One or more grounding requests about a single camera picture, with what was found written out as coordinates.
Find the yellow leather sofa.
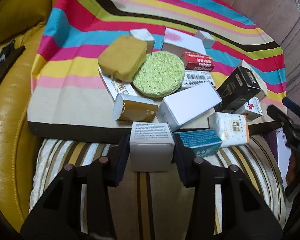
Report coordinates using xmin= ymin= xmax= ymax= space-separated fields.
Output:
xmin=0 ymin=0 xmax=68 ymax=230

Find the white orange tissue pack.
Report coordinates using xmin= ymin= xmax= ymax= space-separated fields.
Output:
xmin=208 ymin=112 xmax=250 ymax=148

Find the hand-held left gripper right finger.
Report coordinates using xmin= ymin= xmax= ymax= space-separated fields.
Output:
xmin=173 ymin=134 xmax=284 ymax=240

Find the black box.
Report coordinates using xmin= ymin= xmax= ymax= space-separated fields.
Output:
xmin=214 ymin=66 xmax=268 ymax=113

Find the white box with red logo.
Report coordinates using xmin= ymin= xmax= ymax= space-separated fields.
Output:
xmin=233 ymin=97 xmax=263 ymax=122

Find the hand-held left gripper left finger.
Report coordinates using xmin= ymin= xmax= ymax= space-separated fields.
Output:
xmin=20 ymin=133 xmax=131 ymax=240

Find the colourful striped cloth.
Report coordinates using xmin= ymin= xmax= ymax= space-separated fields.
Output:
xmin=27 ymin=0 xmax=287 ymax=144

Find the teal box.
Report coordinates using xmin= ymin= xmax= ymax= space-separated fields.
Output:
xmin=173 ymin=129 xmax=223 ymax=158

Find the small white box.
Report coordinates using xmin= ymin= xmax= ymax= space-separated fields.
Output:
xmin=195 ymin=29 xmax=216 ymax=49
xmin=129 ymin=28 xmax=156 ymax=51

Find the flat white box gold print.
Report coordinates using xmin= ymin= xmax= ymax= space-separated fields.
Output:
xmin=98 ymin=67 xmax=140 ymax=103

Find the white box with barcode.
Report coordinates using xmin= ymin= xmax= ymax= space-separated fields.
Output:
xmin=181 ymin=70 xmax=217 ymax=88

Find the yellow rectangular sponge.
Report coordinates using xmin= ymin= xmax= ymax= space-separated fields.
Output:
xmin=98 ymin=35 xmax=148 ymax=82

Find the mauve curtain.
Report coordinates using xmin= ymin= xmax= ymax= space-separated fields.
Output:
xmin=175 ymin=0 xmax=300 ymax=100

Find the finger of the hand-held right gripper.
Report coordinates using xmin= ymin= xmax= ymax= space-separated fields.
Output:
xmin=266 ymin=104 xmax=300 ymax=136
xmin=282 ymin=97 xmax=300 ymax=123

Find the white box with pink smear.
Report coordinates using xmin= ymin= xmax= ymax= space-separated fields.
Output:
xmin=162 ymin=27 xmax=207 ymax=58

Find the large plain white box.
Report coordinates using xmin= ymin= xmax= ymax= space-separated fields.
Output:
xmin=156 ymin=81 xmax=223 ymax=133

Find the white brown striped cushion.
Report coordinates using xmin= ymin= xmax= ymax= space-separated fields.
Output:
xmin=29 ymin=130 xmax=287 ymax=240

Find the grey-white box with text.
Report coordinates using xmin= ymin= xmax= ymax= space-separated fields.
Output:
xmin=129 ymin=122 xmax=176 ymax=172

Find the green round sponge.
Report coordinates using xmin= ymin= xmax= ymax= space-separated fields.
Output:
xmin=132 ymin=51 xmax=186 ymax=98

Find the gold tissue pack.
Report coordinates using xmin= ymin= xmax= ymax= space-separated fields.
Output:
xmin=113 ymin=93 xmax=159 ymax=122

